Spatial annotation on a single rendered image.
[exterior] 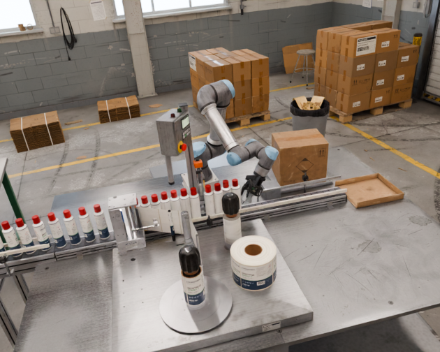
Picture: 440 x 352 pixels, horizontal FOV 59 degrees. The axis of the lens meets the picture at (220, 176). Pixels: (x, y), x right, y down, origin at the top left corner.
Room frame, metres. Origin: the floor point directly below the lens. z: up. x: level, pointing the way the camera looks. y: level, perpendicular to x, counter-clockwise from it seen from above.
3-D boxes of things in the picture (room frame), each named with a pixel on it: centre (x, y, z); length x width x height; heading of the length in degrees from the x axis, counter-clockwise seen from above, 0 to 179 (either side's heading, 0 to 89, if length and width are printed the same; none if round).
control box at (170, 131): (1.86, 0.21, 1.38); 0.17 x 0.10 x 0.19; 156
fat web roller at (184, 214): (1.58, 0.19, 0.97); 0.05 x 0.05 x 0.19
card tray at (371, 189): (1.98, -0.89, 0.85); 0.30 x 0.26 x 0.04; 101
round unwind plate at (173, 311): (1.17, 0.15, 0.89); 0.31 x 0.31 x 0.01
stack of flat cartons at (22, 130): (5.27, 2.55, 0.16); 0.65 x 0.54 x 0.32; 112
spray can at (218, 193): (1.80, 0.02, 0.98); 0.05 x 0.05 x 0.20
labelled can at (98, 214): (1.69, 0.64, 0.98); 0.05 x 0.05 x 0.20
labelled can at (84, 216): (1.67, 0.72, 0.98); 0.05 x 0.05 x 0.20
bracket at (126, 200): (1.62, 0.49, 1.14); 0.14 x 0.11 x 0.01; 101
